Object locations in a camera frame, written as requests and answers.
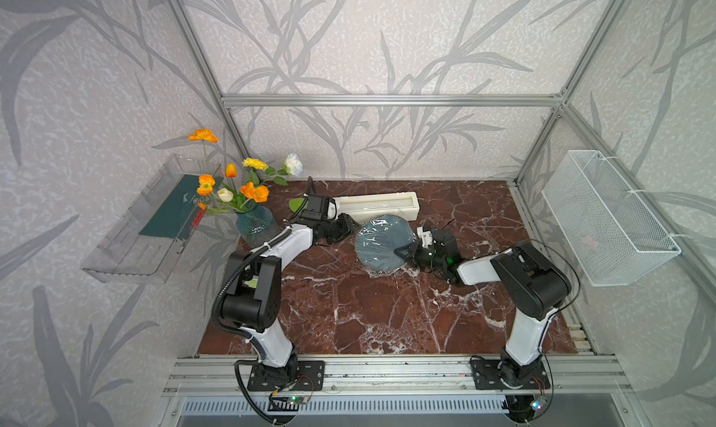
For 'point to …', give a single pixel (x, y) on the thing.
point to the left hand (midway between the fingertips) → (358, 227)
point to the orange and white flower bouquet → (253, 186)
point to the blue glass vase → (256, 226)
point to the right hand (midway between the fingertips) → (393, 250)
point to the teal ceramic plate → (377, 240)
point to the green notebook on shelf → (175, 211)
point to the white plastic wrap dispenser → (361, 208)
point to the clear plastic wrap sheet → (405, 269)
